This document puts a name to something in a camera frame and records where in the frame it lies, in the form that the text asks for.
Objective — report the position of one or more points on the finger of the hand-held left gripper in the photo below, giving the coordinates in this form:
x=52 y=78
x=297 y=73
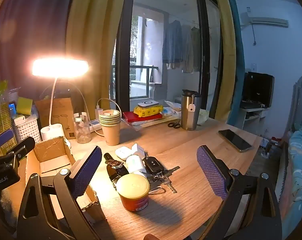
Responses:
x=2 y=138
x=23 y=146

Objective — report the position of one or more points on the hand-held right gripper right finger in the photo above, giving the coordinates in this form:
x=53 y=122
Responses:
x=213 y=172

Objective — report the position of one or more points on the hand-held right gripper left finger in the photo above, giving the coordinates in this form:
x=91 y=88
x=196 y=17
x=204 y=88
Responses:
x=87 y=172

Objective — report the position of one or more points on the torn cardboard box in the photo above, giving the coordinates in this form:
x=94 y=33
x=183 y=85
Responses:
x=53 y=155

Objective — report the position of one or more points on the white pill bottle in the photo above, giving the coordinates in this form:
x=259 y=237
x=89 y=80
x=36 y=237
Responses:
x=136 y=165

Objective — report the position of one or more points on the red can with yellow lid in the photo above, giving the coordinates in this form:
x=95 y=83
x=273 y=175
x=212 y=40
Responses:
x=133 y=192

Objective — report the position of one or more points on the metal key bunch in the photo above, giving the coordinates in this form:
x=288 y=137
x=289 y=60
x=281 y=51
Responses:
x=163 y=181

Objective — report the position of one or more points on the small white box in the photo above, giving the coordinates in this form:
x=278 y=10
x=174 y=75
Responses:
x=138 y=150

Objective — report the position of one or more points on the white woven plastic basket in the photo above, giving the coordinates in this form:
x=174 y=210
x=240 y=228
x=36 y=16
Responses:
x=28 y=130

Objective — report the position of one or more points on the green packet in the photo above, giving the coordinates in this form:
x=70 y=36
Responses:
x=1 y=110

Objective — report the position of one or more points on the white desk lamp base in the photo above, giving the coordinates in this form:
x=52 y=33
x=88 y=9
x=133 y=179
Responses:
x=52 y=133

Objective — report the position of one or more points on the black smartphone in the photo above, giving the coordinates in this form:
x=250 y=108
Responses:
x=234 y=140

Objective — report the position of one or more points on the yellow green sponge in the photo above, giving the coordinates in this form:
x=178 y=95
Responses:
x=24 y=105

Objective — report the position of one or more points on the clear glass jar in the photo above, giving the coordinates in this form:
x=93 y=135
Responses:
x=83 y=133

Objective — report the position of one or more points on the white earbuds case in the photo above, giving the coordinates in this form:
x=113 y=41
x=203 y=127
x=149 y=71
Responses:
x=122 y=153

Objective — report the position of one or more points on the stack of brown paper cups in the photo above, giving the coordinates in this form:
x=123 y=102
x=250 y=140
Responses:
x=111 y=132

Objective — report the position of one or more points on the white power strip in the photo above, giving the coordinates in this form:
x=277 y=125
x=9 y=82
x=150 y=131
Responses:
x=93 y=126

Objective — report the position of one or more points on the brown lamp packaging box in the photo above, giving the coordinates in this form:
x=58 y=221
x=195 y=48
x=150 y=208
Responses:
x=62 y=112

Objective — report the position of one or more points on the pale green tissue pack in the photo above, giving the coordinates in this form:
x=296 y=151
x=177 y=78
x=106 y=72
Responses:
x=203 y=116

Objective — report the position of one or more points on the stainless steel tumbler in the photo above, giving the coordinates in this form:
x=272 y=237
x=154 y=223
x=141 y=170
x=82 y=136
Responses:
x=189 y=120

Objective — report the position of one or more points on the black scissors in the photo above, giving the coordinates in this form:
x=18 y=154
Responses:
x=174 y=125

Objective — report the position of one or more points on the white television stand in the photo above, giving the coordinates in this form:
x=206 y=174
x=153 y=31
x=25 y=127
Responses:
x=252 y=117

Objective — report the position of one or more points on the red book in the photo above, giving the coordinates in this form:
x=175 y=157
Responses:
x=128 y=116

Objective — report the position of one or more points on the white wet wipes pack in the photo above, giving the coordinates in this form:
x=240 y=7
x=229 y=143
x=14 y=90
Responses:
x=172 y=110

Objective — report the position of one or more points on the blue printed blanket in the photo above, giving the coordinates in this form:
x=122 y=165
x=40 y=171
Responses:
x=296 y=170

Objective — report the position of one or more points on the yellow pouch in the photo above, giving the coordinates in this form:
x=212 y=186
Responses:
x=148 y=111

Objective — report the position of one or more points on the small white grey device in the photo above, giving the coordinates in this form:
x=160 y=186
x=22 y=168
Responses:
x=148 y=104

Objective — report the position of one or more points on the black television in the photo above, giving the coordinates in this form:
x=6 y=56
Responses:
x=258 y=88

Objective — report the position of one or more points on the teal curtain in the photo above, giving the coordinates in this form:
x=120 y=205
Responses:
x=238 y=80

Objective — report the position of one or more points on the dark blue curtain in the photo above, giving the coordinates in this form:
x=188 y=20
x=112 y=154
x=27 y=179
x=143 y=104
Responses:
x=28 y=30

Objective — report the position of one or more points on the grey padded headboard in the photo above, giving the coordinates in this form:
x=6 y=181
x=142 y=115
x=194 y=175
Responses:
x=301 y=100

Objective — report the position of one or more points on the yellow curtain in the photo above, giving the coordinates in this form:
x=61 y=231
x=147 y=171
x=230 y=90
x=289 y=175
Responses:
x=96 y=30
x=225 y=55

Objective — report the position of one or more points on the black balcony railing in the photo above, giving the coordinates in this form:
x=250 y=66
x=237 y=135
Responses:
x=141 y=67

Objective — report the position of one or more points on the hanging beige shirt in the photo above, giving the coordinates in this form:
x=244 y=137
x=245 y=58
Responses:
x=190 y=50

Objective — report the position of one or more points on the hanging blue shirt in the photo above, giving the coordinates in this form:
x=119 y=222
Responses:
x=172 y=42

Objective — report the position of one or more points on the white air conditioner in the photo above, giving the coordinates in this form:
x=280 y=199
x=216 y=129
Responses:
x=265 y=20

